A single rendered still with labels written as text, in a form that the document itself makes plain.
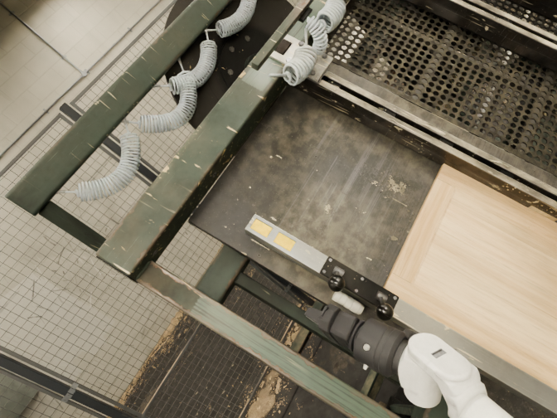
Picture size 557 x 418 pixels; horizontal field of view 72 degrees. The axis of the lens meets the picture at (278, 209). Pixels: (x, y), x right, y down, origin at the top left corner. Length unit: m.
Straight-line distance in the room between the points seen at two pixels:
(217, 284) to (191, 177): 0.29
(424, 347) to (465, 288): 0.42
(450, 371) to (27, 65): 5.52
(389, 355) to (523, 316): 0.53
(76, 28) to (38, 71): 0.76
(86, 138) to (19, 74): 4.32
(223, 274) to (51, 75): 4.90
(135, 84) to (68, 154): 0.34
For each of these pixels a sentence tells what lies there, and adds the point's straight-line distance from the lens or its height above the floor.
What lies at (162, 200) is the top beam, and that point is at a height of 1.90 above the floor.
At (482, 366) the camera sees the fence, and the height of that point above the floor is 1.14.
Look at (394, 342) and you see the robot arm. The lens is 0.76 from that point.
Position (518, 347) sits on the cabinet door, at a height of 1.07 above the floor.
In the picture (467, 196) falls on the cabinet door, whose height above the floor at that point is 1.28.
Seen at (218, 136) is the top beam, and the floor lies 1.89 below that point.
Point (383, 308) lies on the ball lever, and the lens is 0.88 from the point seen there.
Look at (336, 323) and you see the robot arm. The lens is 0.79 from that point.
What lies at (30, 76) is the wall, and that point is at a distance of 5.70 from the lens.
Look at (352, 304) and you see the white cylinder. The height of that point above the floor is 1.42.
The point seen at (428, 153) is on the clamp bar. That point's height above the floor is 1.42.
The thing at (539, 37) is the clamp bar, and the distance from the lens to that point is 1.63.
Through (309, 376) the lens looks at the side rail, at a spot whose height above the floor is 1.44.
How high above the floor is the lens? 2.06
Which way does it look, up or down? 23 degrees down
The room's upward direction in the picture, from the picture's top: 48 degrees counter-clockwise
